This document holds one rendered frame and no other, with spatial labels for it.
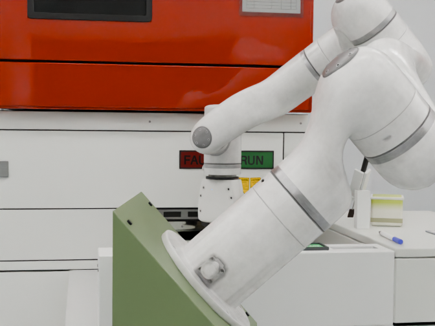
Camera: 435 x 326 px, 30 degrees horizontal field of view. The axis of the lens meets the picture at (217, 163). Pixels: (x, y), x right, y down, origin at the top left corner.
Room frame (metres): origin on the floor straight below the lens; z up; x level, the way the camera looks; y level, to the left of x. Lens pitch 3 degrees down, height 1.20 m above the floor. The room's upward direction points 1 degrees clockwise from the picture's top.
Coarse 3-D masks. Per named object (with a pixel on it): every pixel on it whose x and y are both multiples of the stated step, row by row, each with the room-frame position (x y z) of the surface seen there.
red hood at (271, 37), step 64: (0, 0) 1.95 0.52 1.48; (64, 0) 1.98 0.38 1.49; (128, 0) 2.01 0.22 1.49; (192, 0) 2.03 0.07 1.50; (256, 0) 2.05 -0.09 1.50; (0, 64) 1.95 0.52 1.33; (64, 64) 1.98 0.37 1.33; (128, 64) 2.02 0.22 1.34; (192, 64) 2.05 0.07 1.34; (256, 64) 2.06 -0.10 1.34
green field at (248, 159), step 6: (246, 156) 2.10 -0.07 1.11; (252, 156) 2.10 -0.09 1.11; (258, 156) 2.11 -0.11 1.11; (264, 156) 2.11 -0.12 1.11; (270, 156) 2.11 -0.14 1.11; (246, 162) 2.10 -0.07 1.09; (252, 162) 2.10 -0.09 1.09; (258, 162) 2.11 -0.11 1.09; (264, 162) 2.11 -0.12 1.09; (270, 162) 2.11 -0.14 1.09
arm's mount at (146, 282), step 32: (128, 224) 1.07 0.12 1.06; (160, 224) 1.26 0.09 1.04; (128, 256) 1.05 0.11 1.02; (160, 256) 1.08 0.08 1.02; (128, 288) 1.05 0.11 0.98; (160, 288) 1.05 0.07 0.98; (192, 288) 1.10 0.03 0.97; (128, 320) 1.05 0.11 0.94; (160, 320) 1.05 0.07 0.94; (192, 320) 1.05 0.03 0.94; (224, 320) 1.12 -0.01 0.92
